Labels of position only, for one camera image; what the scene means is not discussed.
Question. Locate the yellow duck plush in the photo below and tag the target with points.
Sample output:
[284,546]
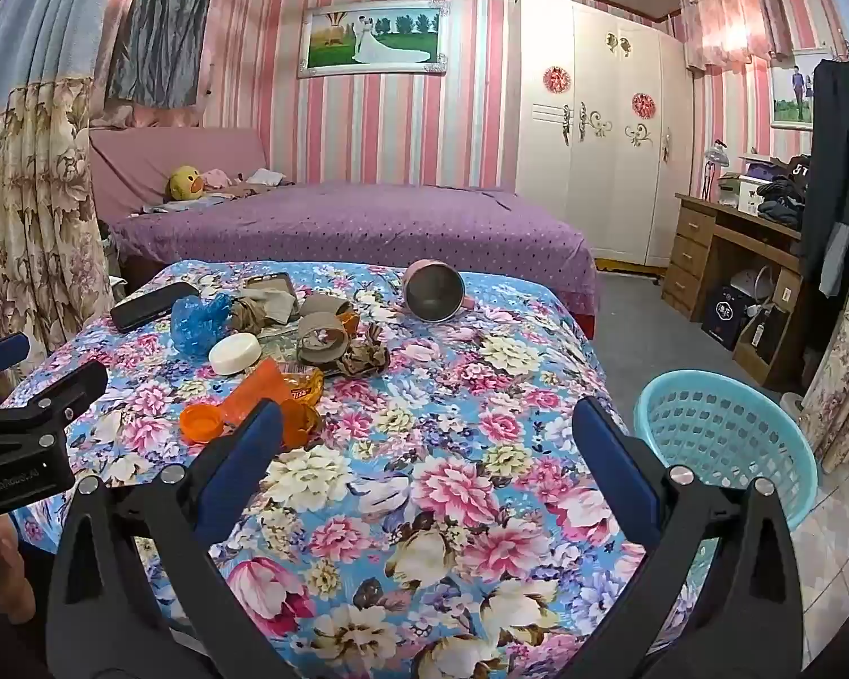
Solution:
[184,184]

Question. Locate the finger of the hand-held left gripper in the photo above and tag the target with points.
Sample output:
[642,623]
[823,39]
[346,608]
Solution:
[3,355]
[56,392]

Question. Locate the dark hanging coat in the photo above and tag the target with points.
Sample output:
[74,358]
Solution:
[831,155]

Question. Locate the brown paper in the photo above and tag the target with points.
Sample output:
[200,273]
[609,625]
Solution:
[361,357]

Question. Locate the black oblong case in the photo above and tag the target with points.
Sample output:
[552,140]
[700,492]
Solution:
[152,305]

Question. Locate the orange plastic cap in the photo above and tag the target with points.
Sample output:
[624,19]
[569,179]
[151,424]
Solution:
[205,424]

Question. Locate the grey hanging cloth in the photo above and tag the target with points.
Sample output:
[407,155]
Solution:
[159,28]

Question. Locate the white wardrobe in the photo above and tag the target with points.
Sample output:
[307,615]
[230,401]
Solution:
[594,177]

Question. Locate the blue plastic bag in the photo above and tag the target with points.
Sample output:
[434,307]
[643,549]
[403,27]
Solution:
[194,325]

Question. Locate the red round paper decoration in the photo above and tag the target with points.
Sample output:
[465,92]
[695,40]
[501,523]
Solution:
[557,80]
[644,105]

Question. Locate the black cardboard box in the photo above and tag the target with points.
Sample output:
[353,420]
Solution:
[725,318]

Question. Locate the white cloth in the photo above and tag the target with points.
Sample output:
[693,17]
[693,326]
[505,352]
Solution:
[267,177]

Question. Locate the white box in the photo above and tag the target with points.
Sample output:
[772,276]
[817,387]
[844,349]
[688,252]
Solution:
[739,194]

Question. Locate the framed wall picture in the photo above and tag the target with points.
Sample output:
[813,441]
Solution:
[371,39]

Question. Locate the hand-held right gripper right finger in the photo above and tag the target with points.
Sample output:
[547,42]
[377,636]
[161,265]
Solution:
[612,467]

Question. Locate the floral blanket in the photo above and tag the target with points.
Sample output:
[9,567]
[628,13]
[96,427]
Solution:
[431,438]

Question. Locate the small wall poster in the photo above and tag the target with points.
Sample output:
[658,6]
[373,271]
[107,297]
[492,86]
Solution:
[789,92]

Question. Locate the light blue plastic basket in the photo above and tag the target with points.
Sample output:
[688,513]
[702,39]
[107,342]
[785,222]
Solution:
[721,431]

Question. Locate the small orange wrapper piece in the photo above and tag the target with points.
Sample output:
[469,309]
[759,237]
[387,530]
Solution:
[352,323]

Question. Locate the pink window curtain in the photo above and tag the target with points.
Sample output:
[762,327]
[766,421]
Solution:
[736,14]

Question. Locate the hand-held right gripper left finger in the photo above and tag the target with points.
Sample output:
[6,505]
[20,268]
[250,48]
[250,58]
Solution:
[244,467]

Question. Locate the white round lid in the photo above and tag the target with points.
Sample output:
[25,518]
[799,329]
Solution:
[235,353]

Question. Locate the white round appliance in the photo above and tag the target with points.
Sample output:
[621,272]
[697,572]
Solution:
[753,286]

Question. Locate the phone in brown case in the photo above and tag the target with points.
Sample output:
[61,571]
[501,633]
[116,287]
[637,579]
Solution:
[272,283]

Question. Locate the silver desk lamp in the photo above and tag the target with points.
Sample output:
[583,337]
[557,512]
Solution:
[714,159]

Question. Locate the pile of dark clothes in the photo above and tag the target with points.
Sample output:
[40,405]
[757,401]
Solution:
[785,191]

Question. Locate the orange snack wrapper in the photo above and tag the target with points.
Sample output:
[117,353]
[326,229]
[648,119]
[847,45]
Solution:
[283,389]

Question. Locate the purple dotted bed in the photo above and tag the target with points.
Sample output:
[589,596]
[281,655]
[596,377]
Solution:
[396,226]

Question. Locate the pink covered headboard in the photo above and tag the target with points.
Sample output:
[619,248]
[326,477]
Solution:
[148,155]

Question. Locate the brown cardboard tube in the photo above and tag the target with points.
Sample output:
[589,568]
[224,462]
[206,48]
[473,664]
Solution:
[322,346]
[325,308]

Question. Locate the pink steel mug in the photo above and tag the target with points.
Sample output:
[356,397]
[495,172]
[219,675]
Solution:
[431,297]

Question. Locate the wooden desk with drawers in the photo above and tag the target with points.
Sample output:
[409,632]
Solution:
[693,233]

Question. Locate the pink cloth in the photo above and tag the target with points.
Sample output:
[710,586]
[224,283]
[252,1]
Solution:
[218,178]

